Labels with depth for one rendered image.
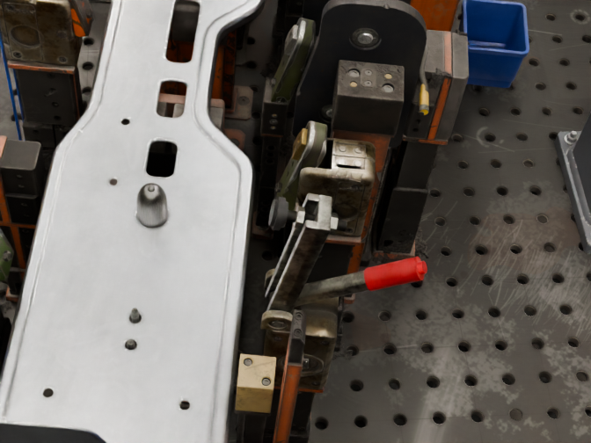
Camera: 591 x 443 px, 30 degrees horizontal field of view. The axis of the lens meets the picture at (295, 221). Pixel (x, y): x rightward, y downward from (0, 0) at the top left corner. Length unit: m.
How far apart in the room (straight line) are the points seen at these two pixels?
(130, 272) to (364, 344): 0.42
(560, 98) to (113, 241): 0.85
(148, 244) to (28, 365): 0.18
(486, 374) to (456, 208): 0.26
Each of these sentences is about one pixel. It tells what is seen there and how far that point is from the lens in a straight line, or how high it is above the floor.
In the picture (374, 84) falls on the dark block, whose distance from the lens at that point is 1.15.
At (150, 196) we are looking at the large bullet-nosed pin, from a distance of 1.14.
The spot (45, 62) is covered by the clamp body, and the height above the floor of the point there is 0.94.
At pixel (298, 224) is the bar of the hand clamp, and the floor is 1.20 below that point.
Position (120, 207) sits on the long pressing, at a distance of 1.19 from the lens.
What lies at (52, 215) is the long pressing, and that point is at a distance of 1.19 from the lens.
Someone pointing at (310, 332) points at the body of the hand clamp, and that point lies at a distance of 1.05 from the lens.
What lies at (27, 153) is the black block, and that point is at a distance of 1.25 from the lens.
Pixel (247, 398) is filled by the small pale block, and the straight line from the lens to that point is 1.03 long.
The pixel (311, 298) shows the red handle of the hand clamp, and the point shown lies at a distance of 1.03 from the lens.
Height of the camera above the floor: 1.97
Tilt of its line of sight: 55 degrees down
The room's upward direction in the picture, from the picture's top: 8 degrees clockwise
